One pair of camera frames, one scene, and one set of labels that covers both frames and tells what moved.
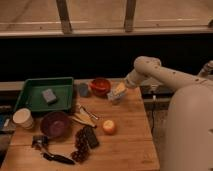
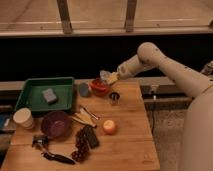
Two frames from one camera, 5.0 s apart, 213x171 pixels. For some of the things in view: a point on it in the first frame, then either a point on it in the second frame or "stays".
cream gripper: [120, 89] to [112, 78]
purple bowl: [55, 124] stays
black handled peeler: [40, 142] stays
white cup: [23, 117] stays
